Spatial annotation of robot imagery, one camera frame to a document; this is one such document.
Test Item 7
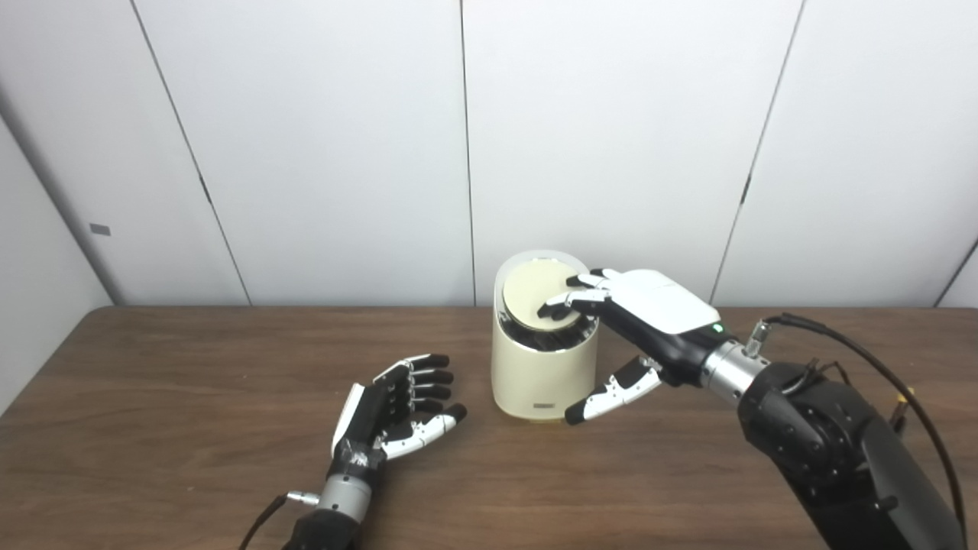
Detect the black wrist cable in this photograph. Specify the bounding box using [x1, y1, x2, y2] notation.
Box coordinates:
[745, 313, 967, 535]
[238, 491, 322, 550]

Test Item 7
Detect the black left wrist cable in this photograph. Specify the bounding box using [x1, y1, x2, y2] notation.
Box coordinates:
[238, 491, 322, 550]

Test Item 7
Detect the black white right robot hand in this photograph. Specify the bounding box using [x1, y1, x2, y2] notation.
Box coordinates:
[537, 268, 738, 426]

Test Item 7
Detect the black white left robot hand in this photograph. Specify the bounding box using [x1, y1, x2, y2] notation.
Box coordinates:
[329, 353, 468, 490]

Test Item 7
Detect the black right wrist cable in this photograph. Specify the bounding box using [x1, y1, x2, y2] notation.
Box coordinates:
[745, 313, 967, 535]

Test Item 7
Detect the cream-colored round bin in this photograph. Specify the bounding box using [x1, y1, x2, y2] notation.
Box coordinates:
[491, 249, 601, 422]

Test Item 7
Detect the cream round bin lid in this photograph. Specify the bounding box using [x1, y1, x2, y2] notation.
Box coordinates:
[502, 260, 581, 332]

